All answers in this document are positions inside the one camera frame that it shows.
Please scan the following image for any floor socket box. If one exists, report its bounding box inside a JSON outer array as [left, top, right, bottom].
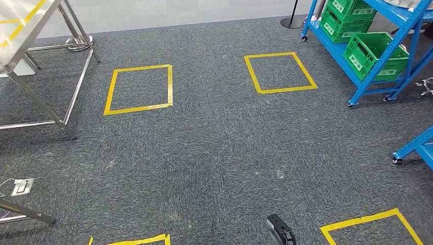
[[11, 178, 35, 197]]

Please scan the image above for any yellow tape table outline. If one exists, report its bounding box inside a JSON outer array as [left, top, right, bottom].
[[0, 0, 47, 48]]

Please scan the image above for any round chrome floor base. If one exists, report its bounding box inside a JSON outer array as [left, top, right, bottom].
[[66, 34, 94, 52]]

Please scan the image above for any green plastic crate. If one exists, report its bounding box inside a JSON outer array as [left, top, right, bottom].
[[343, 32, 410, 83], [325, 0, 378, 23], [319, 7, 373, 44]]

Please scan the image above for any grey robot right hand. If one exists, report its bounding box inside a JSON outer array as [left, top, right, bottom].
[[266, 213, 297, 245]]

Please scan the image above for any white cable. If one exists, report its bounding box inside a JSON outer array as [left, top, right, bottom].
[[0, 178, 16, 198]]

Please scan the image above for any blue metal shelf rack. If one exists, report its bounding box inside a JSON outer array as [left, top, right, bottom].
[[392, 126, 433, 172], [301, 0, 433, 108]]

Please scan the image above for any black barrier stanchion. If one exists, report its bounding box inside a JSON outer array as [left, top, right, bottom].
[[280, 0, 303, 30]]

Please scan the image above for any silver part on rack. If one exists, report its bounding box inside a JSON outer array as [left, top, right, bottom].
[[386, 0, 433, 10]]

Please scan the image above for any yellow floor tape square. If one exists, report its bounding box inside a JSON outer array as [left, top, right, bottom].
[[103, 64, 174, 116], [244, 52, 318, 94], [88, 234, 171, 245]]

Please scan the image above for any chrome chair base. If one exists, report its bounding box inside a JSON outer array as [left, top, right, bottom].
[[415, 77, 433, 99]]

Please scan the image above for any white cabinet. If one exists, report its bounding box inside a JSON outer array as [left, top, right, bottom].
[[0, 58, 37, 79]]

